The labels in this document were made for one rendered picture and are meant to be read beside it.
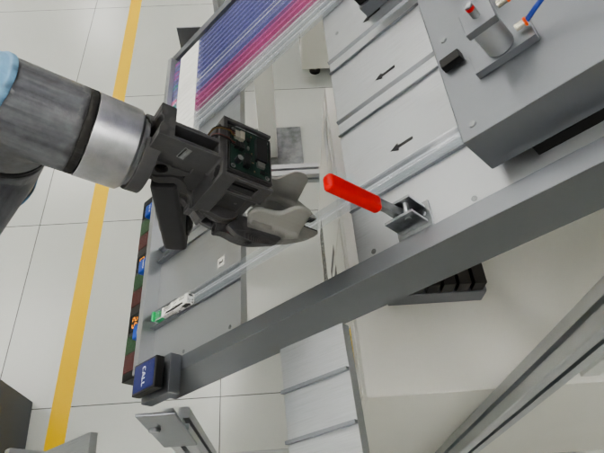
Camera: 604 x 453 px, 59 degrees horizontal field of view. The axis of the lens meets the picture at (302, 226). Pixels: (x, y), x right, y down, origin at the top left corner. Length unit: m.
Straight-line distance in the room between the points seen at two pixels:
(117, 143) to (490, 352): 0.67
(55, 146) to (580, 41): 0.39
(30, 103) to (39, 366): 1.29
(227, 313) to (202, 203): 0.21
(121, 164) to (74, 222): 1.44
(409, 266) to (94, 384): 1.23
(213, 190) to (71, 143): 0.12
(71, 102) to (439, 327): 0.67
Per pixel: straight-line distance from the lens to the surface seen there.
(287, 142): 1.96
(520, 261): 1.02
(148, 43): 2.50
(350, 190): 0.45
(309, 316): 0.56
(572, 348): 0.67
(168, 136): 0.46
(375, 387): 0.86
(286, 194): 0.58
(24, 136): 0.46
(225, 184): 0.48
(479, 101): 0.45
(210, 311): 0.70
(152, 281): 0.83
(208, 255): 0.75
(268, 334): 0.60
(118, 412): 1.56
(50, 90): 0.46
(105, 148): 0.46
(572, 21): 0.45
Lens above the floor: 1.43
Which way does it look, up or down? 56 degrees down
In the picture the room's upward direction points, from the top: straight up
